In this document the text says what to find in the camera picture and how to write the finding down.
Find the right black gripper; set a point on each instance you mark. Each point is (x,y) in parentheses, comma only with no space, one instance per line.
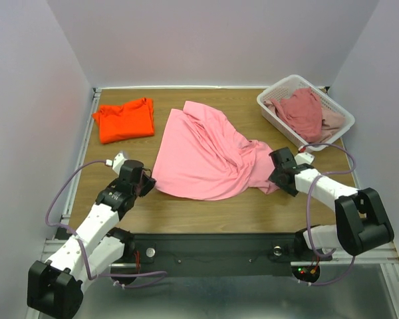
(277,173)

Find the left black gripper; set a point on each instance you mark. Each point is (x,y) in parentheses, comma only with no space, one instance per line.
(149,184)

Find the bright pink t shirt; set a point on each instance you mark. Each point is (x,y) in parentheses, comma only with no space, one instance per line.
(203,157)

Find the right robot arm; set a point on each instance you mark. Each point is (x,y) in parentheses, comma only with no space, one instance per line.
(361,221)

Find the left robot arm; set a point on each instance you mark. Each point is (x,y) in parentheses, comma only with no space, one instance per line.
(57,286)

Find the folded orange t shirt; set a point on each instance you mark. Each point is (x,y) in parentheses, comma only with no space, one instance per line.
(134,119)

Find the dusty rose t shirt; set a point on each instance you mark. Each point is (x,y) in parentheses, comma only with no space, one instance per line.
(302,112)

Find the pale pink t shirt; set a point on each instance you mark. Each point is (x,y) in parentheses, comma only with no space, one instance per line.
(331,124)

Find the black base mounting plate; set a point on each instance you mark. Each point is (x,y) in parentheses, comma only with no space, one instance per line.
(200,255)

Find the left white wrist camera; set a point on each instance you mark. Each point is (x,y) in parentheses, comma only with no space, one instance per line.
(117,162)

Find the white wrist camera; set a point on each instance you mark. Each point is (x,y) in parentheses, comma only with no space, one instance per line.
(117,162)
(304,158)

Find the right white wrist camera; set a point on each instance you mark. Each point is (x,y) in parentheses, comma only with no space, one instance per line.
(304,158)

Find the aluminium frame rail left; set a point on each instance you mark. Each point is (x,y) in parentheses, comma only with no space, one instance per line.
(66,199)

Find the aluminium frame rail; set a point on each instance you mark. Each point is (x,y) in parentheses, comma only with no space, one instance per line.
(377,166)
(66,199)

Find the aluminium frame rail right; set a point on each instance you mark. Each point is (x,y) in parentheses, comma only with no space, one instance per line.
(377,166)

